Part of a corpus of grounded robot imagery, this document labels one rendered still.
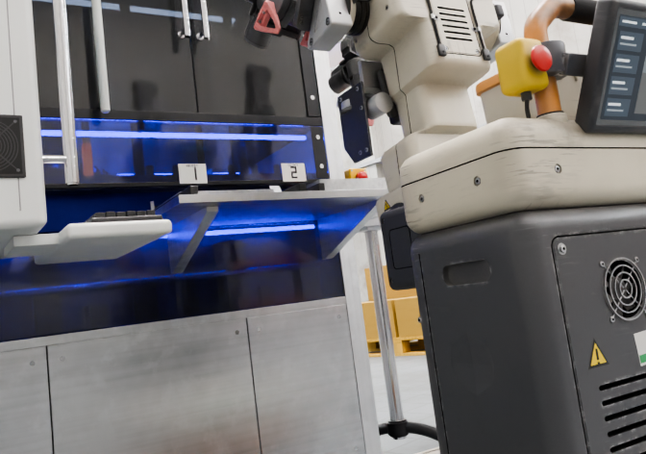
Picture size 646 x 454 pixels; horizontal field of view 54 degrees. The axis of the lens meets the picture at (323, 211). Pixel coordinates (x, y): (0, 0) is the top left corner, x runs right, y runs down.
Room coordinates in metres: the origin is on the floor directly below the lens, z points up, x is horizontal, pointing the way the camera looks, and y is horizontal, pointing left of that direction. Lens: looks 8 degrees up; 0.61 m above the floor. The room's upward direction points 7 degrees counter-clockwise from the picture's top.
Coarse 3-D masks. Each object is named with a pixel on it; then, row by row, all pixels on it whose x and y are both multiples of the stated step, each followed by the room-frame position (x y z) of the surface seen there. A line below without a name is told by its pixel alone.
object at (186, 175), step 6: (180, 168) 1.81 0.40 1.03; (186, 168) 1.82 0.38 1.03; (192, 168) 1.83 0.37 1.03; (198, 168) 1.84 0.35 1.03; (204, 168) 1.85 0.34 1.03; (180, 174) 1.81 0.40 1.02; (186, 174) 1.82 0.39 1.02; (192, 174) 1.83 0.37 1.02; (198, 174) 1.84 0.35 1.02; (204, 174) 1.85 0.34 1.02; (180, 180) 1.81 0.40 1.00; (186, 180) 1.82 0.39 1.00; (192, 180) 1.83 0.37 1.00; (198, 180) 1.84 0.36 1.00; (204, 180) 1.85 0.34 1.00
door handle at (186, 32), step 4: (184, 0) 1.78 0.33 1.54; (184, 4) 1.78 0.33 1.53; (184, 8) 1.78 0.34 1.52; (184, 12) 1.78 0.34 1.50; (184, 16) 1.78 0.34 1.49; (188, 16) 1.79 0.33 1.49; (184, 20) 1.78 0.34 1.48; (188, 20) 1.79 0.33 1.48; (184, 24) 1.78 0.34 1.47; (188, 24) 1.79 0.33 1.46; (184, 28) 1.79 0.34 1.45; (188, 28) 1.79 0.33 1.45; (180, 32) 1.84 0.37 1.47; (184, 32) 1.79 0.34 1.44; (188, 32) 1.78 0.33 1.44; (180, 36) 1.84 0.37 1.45; (184, 36) 1.84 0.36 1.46; (188, 36) 1.79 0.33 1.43
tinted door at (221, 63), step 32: (192, 0) 1.87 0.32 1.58; (224, 0) 1.93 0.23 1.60; (192, 32) 1.86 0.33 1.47; (224, 32) 1.92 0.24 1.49; (224, 64) 1.91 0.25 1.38; (256, 64) 1.97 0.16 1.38; (288, 64) 2.03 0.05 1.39; (224, 96) 1.91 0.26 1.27; (256, 96) 1.96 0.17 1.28; (288, 96) 2.03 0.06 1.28
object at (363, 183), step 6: (318, 180) 1.62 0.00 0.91; (324, 180) 1.63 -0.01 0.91; (330, 180) 1.63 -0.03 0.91; (336, 180) 1.65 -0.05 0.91; (342, 180) 1.65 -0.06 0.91; (348, 180) 1.66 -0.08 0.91; (354, 180) 1.67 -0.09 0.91; (360, 180) 1.68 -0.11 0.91; (366, 180) 1.69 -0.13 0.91; (372, 180) 1.70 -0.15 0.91; (378, 180) 1.71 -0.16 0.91; (384, 180) 1.72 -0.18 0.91; (306, 186) 1.68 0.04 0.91; (330, 186) 1.63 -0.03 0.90; (336, 186) 1.64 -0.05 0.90; (342, 186) 1.65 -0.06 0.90; (348, 186) 1.66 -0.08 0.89; (354, 186) 1.67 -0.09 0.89; (360, 186) 1.68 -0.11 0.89; (366, 186) 1.69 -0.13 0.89; (372, 186) 1.70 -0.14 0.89; (378, 186) 1.71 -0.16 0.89; (384, 186) 1.72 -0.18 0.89
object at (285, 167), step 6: (282, 168) 1.98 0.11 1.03; (288, 168) 2.00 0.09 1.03; (294, 168) 2.01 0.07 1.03; (300, 168) 2.02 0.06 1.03; (288, 174) 1.99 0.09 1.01; (294, 174) 2.00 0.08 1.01; (300, 174) 2.02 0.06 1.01; (288, 180) 1.99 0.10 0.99; (294, 180) 2.00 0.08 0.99; (300, 180) 2.01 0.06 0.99; (306, 180) 2.03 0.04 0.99
